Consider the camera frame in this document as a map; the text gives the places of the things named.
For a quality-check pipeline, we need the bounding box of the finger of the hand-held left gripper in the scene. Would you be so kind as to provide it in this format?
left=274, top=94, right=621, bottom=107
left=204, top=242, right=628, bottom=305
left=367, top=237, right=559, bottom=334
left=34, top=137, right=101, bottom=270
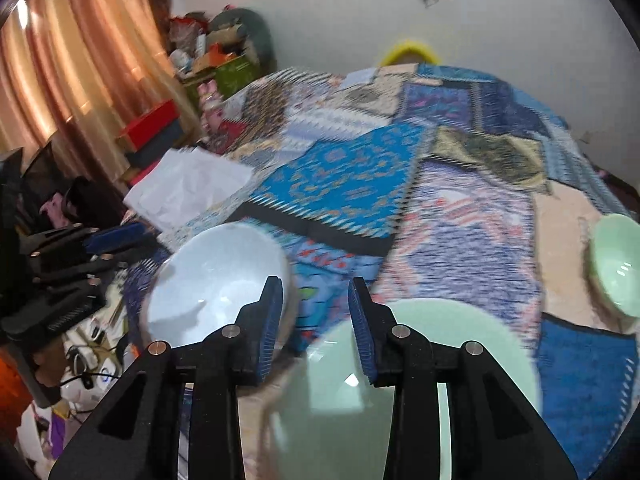
left=31, top=256, right=132, bottom=292
left=20, top=224, right=157, bottom=267

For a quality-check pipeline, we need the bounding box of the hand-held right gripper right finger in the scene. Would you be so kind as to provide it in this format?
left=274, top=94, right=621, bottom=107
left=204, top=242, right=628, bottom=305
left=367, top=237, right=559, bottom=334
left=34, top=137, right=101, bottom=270
left=348, top=277, right=580, bottom=480

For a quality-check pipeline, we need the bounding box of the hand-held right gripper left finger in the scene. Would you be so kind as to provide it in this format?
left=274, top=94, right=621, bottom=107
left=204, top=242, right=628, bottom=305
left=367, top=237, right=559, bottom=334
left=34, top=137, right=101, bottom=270
left=47, top=276, right=285, bottom=480

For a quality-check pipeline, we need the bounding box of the white spotted bowl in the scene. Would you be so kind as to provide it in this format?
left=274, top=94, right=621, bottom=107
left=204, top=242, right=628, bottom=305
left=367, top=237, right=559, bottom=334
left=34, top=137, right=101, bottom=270
left=139, top=222, right=297, bottom=358

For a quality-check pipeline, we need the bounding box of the light green plate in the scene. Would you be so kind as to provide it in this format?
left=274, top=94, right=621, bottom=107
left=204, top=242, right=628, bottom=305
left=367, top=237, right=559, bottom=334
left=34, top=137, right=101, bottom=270
left=267, top=299, right=543, bottom=480

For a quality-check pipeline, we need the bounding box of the light green bowl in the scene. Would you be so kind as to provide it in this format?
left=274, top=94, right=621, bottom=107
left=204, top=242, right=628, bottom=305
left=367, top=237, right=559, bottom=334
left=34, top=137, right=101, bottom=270
left=584, top=213, right=640, bottom=320

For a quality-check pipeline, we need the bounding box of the white folded cloth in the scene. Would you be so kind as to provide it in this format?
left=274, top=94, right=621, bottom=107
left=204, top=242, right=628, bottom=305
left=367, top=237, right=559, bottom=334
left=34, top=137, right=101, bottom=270
left=123, top=147, right=255, bottom=235

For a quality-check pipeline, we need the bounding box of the red box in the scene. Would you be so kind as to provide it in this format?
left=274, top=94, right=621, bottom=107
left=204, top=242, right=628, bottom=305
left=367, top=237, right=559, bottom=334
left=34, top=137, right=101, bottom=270
left=116, top=99, right=182, bottom=152

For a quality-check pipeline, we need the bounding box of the blue patchwork tablecloth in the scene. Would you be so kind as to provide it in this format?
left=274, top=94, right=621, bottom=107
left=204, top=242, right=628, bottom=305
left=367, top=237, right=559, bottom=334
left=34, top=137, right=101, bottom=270
left=120, top=62, right=640, bottom=480

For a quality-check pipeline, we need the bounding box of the pink bunny toy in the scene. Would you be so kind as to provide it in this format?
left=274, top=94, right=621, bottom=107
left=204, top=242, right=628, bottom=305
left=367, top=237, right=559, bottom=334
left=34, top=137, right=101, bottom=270
left=196, top=81, right=227, bottom=128

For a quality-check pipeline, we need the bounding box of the orange curtain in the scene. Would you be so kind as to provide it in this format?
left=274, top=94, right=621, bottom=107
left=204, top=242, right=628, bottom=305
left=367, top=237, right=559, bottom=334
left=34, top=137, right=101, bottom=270
left=0, top=0, right=173, bottom=191

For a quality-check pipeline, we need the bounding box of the yellow round object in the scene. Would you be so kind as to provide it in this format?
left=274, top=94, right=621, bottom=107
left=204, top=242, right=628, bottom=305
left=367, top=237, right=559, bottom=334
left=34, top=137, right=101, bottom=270
left=379, top=39, right=442, bottom=67

